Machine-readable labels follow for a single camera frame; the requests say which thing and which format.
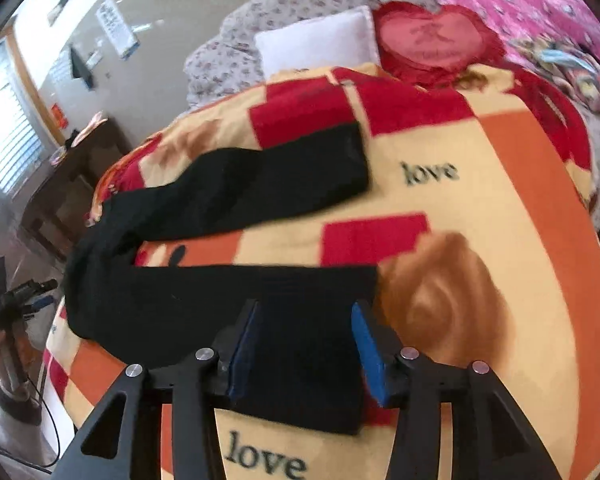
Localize colourful crumpled cloth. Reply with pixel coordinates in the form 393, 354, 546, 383
509, 35, 600, 116

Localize red heart-shaped cushion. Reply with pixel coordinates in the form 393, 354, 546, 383
373, 1, 505, 88

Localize white wall poster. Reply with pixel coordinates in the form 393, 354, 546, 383
96, 0, 140, 60

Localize left hand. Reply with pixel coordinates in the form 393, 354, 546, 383
0, 321, 42, 402

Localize black cable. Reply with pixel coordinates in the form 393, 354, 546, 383
0, 376, 63, 470

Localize grey floral quilt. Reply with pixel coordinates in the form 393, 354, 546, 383
184, 0, 600, 226

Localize yellow red orange love blanket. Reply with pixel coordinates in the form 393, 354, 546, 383
42, 62, 600, 480

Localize white pillow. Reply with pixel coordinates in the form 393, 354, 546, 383
254, 6, 380, 79

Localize black pants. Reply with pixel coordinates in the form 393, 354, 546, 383
62, 122, 377, 434

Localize dark wooden desk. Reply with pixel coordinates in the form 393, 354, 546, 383
21, 118, 131, 262

